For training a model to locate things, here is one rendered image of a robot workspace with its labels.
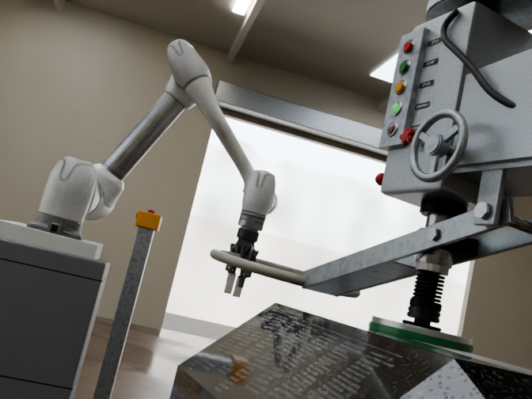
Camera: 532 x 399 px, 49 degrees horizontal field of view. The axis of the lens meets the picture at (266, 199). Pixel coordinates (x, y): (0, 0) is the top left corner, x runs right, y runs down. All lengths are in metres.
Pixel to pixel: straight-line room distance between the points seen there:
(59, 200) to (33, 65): 6.48
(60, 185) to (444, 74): 1.31
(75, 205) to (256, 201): 0.62
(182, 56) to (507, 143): 1.32
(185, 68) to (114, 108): 6.14
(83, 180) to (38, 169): 6.08
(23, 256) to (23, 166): 6.26
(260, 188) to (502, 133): 1.03
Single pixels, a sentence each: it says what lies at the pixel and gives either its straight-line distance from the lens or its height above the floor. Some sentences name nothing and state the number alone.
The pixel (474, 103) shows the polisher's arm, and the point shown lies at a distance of 1.23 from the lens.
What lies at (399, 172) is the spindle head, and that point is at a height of 1.15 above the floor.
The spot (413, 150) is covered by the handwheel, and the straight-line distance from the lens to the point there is 1.22.
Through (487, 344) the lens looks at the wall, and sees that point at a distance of 9.69.
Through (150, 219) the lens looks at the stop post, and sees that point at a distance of 3.03.
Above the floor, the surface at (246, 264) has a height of 0.89.
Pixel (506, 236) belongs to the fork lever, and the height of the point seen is 1.05.
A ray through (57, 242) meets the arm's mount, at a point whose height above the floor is 0.83.
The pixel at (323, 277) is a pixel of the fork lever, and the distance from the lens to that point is 1.54.
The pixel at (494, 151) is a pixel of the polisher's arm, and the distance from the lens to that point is 1.15.
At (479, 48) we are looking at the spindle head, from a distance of 1.33.
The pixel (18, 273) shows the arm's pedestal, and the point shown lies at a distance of 1.96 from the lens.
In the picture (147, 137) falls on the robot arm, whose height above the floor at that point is 1.29.
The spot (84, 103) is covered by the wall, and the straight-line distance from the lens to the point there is 8.27.
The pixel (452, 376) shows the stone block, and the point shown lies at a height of 0.78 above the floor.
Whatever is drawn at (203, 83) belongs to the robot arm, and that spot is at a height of 1.49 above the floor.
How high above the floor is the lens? 0.83
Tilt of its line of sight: 9 degrees up
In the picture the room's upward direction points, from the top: 13 degrees clockwise
